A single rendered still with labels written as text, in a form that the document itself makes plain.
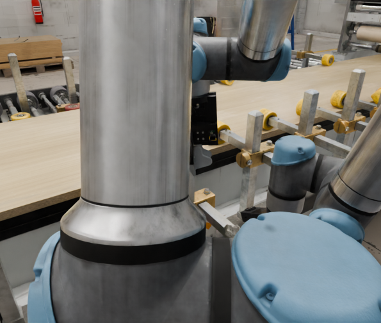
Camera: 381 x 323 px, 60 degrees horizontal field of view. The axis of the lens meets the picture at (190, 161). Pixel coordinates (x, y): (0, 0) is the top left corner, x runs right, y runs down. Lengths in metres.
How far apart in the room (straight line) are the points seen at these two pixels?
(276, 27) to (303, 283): 0.36
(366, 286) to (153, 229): 0.15
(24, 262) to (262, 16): 0.96
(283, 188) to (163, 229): 0.45
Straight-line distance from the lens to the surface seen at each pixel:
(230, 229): 0.89
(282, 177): 0.64
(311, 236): 0.28
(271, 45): 0.54
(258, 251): 0.25
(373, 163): 0.47
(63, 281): 0.26
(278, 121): 1.35
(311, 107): 1.19
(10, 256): 1.13
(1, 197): 1.09
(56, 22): 8.06
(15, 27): 7.94
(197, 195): 1.01
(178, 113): 0.24
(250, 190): 1.13
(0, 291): 0.91
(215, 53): 0.59
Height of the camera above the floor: 1.44
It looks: 28 degrees down
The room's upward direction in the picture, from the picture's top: straight up
